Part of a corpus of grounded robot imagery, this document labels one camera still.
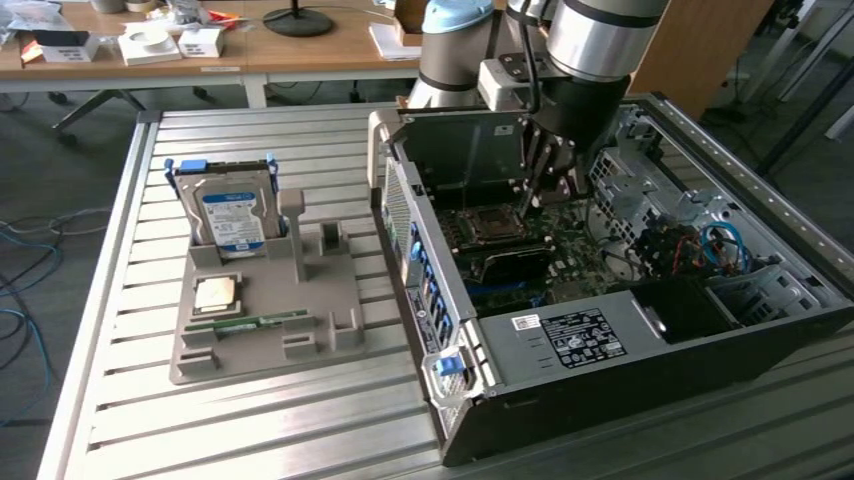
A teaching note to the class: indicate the perforated metal drive cage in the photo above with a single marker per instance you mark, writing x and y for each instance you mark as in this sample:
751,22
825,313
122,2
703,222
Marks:
634,195

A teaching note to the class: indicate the grey parts rack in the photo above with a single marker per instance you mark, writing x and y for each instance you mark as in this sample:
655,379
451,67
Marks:
267,295

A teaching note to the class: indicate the black PC case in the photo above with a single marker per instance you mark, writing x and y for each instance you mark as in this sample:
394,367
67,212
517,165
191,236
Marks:
601,400

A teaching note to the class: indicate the grey cup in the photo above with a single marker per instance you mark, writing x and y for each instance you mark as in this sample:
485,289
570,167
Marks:
108,5

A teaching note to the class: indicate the clear plastic bag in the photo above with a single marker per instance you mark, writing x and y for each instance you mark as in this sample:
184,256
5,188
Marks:
34,20

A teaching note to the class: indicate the silver CPU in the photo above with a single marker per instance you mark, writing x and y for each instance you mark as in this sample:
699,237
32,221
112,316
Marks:
215,295

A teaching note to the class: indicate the white box black lid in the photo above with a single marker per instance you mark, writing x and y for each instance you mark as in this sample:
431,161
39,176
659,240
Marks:
67,52

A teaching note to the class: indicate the wooden desk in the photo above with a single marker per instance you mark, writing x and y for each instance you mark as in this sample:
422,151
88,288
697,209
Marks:
107,70

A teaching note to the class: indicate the white small box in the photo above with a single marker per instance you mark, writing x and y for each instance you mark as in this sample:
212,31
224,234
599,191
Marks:
200,42

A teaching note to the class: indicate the green RAM stick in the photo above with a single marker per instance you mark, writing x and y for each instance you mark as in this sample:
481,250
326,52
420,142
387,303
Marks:
234,325

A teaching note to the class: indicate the blue expansion slot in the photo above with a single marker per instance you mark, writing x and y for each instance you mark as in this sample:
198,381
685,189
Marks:
497,289

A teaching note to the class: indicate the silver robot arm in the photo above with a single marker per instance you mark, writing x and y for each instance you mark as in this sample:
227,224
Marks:
601,35

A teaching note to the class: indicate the black lamp base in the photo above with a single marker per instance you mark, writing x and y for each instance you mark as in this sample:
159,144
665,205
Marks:
296,25

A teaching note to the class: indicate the green graphics card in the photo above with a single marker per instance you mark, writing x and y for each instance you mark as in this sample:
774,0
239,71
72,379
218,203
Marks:
514,265

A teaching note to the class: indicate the brown cardboard box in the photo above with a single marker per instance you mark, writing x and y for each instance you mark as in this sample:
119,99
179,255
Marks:
408,15

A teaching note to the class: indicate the grey metal disk bay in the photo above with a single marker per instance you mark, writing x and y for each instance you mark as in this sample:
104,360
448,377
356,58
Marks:
767,295

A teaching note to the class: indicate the grey power supply unit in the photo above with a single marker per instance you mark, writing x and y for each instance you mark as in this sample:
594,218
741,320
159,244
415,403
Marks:
507,350

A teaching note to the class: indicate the orange packet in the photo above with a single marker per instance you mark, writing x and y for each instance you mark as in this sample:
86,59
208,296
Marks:
223,16

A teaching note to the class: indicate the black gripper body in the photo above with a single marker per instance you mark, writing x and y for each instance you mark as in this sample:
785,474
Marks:
587,110

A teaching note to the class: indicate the white flat box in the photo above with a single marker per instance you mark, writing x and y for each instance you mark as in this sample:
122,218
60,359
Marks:
150,56

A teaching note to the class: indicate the wooden cabinet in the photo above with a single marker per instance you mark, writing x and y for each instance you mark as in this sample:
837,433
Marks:
707,50

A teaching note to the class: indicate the green motherboard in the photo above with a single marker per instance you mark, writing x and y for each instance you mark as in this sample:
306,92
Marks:
581,235

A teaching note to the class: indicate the grey chipset heatsink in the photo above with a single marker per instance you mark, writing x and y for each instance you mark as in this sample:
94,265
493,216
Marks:
577,292

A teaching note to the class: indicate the blue case latch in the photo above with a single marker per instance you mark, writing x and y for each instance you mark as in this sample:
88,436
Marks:
447,365

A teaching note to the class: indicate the CPU socket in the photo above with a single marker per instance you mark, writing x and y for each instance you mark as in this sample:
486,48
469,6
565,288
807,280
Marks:
494,220

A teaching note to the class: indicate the hard disk blue caddy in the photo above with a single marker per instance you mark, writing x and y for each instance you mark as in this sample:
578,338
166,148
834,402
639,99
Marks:
227,215

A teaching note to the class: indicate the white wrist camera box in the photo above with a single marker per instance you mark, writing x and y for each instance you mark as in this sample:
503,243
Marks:
507,85

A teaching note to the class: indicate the beige tape roll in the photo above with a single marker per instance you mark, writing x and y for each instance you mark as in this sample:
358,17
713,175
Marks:
142,5

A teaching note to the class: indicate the white paper stack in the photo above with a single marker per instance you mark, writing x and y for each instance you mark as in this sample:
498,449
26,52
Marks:
394,47

